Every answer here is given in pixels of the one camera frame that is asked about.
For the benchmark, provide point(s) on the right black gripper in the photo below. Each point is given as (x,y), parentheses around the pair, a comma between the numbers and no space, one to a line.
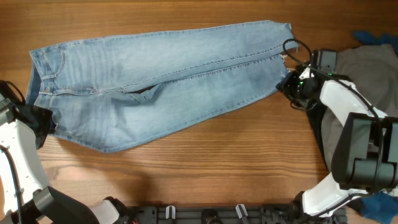
(286,84)

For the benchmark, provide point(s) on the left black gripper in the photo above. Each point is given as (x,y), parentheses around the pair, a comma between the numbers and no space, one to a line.
(41,123)

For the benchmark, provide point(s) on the light blue denim jeans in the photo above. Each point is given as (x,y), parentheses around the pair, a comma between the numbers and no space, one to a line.
(117,92)

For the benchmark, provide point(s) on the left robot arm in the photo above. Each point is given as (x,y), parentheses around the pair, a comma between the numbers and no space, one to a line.
(28,194)

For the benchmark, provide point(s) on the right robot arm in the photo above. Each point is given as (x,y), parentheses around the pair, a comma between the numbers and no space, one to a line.
(365,158)

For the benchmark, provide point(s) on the grey garment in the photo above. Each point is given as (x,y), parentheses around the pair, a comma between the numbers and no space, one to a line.
(373,69)

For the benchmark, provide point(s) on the dark blue garment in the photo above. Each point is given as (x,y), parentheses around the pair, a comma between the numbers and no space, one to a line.
(379,207)

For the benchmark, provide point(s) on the black mounting rail base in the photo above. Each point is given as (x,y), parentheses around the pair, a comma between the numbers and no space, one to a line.
(239,214)

